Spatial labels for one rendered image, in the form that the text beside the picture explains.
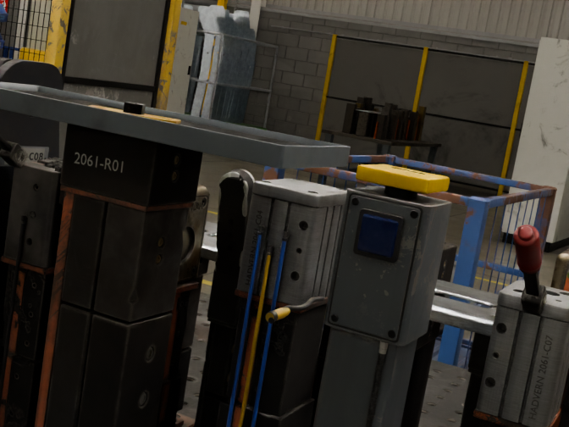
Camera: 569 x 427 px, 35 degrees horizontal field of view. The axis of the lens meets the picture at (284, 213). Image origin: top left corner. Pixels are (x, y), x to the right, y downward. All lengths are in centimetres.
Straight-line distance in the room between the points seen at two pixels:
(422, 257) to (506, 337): 18
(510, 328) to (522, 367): 4
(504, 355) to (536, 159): 812
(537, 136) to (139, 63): 507
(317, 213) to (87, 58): 356
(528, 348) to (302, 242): 24
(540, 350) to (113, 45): 386
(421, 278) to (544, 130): 825
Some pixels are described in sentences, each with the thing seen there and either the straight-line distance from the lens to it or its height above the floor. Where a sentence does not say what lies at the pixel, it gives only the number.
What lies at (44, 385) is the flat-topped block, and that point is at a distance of 89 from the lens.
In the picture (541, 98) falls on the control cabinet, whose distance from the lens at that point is 896.
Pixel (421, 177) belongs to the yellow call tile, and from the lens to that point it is 69.
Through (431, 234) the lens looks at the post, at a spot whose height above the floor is 112.
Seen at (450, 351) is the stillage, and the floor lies 45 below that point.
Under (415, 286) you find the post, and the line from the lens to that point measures 70.
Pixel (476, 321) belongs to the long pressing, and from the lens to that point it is 97.
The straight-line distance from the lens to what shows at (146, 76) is 482.
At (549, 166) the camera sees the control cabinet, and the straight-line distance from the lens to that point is 892.
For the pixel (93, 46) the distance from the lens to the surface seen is 443.
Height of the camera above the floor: 122
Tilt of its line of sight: 8 degrees down
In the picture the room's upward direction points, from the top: 9 degrees clockwise
